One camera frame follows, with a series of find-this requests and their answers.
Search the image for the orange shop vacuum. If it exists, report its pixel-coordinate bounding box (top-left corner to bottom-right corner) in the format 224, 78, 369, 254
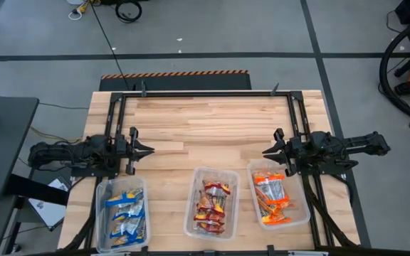
379, 16, 410, 125

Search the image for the long black floor cable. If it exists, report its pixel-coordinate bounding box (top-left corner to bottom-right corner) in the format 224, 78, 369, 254
89, 0, 132, 90

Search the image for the black hazard-striped floor mat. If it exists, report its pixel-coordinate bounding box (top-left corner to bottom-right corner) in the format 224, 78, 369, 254
99, 70, 252, 92

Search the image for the coiled black cable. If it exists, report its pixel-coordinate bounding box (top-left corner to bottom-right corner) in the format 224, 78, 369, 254
115, 0, 143, 24

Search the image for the black metal rig frame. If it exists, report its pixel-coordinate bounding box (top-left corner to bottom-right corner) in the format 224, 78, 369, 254
57, 90, 362, 256

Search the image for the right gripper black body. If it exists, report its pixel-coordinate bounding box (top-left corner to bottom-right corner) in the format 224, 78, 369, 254
273, 127, 305, 178

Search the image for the black desk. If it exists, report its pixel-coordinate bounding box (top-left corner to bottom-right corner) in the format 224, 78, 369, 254
0, 95, 41, 200

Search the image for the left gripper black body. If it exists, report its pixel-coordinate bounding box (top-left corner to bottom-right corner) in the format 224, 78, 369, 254
115, 127, 139, 176

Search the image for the clear plastic bin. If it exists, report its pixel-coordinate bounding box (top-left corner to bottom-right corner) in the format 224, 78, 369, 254
246, 159, 312, 231
95, 176, 152, 254
183, 166, 241, 242

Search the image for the black diagonal support beam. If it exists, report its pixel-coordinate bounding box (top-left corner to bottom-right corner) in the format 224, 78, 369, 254
6, 173, 70, 206

